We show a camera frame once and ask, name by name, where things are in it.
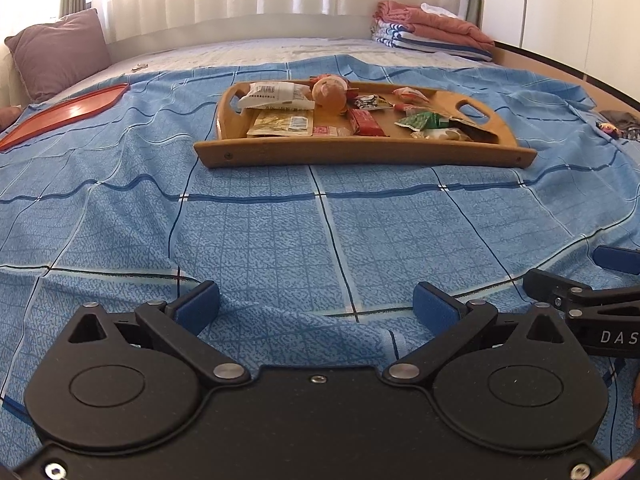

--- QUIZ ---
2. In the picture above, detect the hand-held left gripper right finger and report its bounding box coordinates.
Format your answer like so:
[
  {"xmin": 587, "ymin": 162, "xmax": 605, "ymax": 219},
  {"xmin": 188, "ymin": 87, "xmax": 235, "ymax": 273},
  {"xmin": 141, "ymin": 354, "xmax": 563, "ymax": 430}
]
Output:
[{"xmin": 381, "ymin": 279, "xmax": 577, "ymax": 388}]

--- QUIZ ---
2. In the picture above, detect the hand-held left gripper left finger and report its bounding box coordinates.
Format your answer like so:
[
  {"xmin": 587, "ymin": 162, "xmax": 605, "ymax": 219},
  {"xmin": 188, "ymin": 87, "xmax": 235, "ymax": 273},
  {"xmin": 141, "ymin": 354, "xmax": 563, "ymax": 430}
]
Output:
[{"xmin": 65, "ymin": 279, "xmax": 252, "ymax": 388}]

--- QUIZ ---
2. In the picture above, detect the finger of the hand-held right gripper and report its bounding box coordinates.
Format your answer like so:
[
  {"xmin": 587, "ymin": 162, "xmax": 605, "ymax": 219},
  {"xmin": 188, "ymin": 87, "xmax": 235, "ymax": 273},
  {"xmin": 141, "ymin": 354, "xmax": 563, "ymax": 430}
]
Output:
[
  {"xmin": 521, "ymin": 268, "xmax": 598, "ymax": 312},
  {"xmin": 594, "ymin": 245, "xmax": 640, "ymax": 276}
]

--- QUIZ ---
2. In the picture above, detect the round biscuit packet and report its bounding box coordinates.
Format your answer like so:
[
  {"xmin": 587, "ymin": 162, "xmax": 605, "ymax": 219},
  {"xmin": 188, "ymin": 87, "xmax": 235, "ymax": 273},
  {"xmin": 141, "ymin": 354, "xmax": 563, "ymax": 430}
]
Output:
[{"xmin": 411, "ymin": 128, "xmax": 473, "ymax": 142}]

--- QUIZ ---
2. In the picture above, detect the wooden tray with handles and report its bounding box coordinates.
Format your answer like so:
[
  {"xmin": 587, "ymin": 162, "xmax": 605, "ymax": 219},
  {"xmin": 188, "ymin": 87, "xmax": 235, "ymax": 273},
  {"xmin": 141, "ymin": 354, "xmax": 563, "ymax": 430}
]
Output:
[{"xmin": 193, "ymin": 79, "xmax": 538, "ymax": 170}]

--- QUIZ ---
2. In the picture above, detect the long red snack bar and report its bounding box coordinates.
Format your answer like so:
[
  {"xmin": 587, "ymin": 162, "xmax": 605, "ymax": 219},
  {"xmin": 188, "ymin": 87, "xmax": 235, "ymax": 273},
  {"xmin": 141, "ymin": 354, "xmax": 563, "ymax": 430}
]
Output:
[{"xmin": 348, "ymin": 108, "xmax": 387, "ymax": 137}]

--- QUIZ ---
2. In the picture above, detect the crinkled red snack packet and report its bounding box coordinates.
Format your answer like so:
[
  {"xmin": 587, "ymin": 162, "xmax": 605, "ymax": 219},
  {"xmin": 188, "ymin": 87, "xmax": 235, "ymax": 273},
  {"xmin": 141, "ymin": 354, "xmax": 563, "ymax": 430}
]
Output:
[{"xmin": 391, "ymin": 86, "xmax": 432, "ymax": 106}]

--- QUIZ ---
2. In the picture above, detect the black white green snack packet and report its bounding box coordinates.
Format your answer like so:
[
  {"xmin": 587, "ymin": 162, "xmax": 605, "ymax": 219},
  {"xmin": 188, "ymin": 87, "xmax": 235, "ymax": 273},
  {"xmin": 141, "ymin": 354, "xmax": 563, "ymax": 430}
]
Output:
[{"xmin": 354, "ymin": 94, "xmax": 395, "ymax": 111}]

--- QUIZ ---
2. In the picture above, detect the white barcode snack packet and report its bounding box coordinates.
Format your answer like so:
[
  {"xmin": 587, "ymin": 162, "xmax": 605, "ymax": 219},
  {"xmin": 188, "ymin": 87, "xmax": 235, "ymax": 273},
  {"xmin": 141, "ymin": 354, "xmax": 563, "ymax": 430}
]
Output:
[{"xmin": 236, "ymin": 81, "xmax": 317, "ymax": 110}]

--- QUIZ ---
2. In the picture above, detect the brown bun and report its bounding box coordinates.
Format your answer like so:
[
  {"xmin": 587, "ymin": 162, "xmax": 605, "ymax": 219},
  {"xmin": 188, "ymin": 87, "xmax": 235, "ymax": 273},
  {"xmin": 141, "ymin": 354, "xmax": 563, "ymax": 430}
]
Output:
[{"xmin": 312, "ymin": 75, "xmax": 349, "ymax": 112}]

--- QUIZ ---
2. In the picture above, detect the dark patterned cloth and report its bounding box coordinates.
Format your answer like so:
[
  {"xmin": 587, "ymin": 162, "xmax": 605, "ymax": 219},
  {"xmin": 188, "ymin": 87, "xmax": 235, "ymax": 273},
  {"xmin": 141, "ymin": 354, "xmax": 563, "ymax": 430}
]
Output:
[{"xmin": 597, "ymin": 110, "xmax": 640, "ymax": 141}]

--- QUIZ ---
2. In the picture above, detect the red plastic tray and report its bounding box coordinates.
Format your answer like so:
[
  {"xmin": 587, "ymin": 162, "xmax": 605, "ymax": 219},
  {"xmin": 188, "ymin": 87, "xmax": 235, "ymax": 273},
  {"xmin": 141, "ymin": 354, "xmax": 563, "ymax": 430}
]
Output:
[{"xmin": 0, "ymin": 84, "xmax": 131, "ymax": 152}]

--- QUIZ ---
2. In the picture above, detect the white wardrobe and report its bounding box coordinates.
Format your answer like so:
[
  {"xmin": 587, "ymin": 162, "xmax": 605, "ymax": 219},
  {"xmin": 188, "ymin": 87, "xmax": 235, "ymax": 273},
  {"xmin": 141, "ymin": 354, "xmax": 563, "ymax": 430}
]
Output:
[{"xmin": 480, "ymin": 0, "xmax": 640, "ymax": 96}]

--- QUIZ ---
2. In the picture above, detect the white quilted mattress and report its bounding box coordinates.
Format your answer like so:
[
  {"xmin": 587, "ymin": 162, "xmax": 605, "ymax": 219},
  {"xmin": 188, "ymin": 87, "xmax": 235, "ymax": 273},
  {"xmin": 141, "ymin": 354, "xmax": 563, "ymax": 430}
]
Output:
[{"xmin": 45, "ymin": 35, "xmax": 501, "ymax": 88}]

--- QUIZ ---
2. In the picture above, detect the blue striped folded blanket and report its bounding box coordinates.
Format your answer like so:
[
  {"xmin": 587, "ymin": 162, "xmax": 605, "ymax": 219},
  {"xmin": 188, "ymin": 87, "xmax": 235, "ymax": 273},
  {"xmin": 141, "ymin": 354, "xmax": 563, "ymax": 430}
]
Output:
[{"xmin": 370, "ymin": 20, "xmax": 493, "ymax": 63}]

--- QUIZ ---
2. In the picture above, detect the white bed side board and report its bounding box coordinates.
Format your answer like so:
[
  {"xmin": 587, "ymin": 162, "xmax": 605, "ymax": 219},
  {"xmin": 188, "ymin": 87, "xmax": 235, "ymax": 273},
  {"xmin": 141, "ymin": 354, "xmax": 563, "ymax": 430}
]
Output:
[{"xmin": 107, "ymin": 12, "xmax": 376, "ymax": 58}]

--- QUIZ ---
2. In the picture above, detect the pink folded blanket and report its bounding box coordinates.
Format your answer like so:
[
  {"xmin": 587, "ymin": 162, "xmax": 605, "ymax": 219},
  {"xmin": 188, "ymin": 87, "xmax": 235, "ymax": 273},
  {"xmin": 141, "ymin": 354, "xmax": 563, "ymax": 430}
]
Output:
[{"xmin": 374, "ymin": 1, "xmax": 496, "ymax": 48}]

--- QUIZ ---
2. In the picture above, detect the purple pillow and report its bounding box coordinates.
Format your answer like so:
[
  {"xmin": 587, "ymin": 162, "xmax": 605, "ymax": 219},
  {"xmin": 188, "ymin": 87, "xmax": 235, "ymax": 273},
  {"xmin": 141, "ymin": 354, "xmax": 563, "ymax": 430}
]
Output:
[{"xmin": 4, "ymin": 8, "xmax": 112, "ymax": 103}]

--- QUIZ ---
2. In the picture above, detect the wooden bed frame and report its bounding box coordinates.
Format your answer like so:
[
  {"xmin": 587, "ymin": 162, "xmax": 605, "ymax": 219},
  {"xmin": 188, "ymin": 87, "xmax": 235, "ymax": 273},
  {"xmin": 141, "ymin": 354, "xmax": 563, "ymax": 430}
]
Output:
[{"xmin": 492, "ymin": 40, "xmax": 640, "ymax": 111}]

